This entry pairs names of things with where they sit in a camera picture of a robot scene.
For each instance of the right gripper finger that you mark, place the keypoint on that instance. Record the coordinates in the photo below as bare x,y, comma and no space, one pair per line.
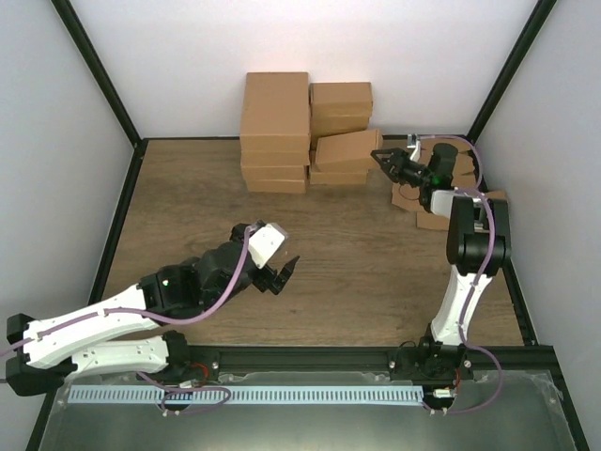
389,168
387,154

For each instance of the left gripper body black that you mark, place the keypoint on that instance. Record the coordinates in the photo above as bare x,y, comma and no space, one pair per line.
268,281

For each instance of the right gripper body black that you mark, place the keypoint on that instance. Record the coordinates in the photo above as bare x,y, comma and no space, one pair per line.
408,175

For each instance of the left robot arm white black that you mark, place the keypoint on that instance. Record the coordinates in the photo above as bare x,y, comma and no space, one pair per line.
135,330

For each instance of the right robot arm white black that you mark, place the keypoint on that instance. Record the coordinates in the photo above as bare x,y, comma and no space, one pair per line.
477,246

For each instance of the bottom small folded box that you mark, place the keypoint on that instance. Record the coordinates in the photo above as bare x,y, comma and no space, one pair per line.
317,177

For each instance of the top small folded cardboard box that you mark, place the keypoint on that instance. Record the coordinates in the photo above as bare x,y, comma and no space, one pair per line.
341,99

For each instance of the bottom large folded box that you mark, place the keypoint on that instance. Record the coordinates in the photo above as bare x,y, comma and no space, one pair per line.
277,186

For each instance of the top large folded cardboard box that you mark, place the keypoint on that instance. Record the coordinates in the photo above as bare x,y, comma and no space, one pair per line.
275,113

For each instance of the stack of flat cardboard blanks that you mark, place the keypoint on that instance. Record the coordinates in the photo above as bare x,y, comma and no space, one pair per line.
464,178

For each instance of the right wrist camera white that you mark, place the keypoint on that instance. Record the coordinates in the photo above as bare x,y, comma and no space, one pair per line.
414,147

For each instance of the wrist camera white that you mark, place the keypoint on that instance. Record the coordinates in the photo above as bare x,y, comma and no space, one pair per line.
414,147
265,241

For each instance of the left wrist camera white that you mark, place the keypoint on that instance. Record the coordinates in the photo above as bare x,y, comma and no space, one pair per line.
265,241

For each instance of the light blue slotted cable duct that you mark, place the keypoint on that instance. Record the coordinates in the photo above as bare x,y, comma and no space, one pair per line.
251,395

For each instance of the black aluminium frame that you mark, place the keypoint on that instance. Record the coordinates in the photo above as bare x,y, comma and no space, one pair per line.
529,356

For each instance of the grey metal base plate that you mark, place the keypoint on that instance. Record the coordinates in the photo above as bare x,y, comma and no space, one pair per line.
521,411

